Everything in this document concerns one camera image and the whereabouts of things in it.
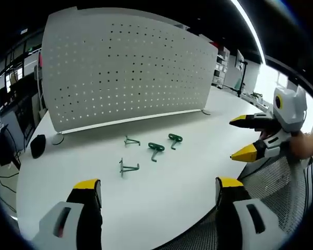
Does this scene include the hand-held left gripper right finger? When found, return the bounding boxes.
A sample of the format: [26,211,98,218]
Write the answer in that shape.
[215,176,287,250]

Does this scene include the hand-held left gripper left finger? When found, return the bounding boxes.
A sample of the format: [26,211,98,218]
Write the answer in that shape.
[31,178,103,250]

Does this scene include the green hook assembly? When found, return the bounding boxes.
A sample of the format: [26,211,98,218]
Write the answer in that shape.
[167,133,184,151]
[147,142,165,164]
[118,157,141,180]
[124,135,142,148]

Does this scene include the white perforated mounting plate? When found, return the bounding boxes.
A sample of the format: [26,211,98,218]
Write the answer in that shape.
[41,7,219,145]

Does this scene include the person's right hand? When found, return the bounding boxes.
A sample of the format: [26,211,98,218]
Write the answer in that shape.
[288,129,313,160]

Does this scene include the black tripod stand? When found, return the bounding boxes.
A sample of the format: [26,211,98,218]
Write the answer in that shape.
[221,60,249,98]

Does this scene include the white storage shelf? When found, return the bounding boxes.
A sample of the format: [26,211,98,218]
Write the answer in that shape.
[211,46,231,90]

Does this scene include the black pouch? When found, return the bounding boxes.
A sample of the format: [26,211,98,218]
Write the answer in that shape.
[30,134,47,160]

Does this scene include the ceiling light strip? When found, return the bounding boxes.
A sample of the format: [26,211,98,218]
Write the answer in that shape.
[229,0,267,66]

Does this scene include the black equipment cabinet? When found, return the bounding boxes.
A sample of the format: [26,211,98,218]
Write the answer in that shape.
[12,93,40,147]

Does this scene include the black floor cable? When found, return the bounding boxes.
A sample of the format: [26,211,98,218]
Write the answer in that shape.
[0,164,19,213]

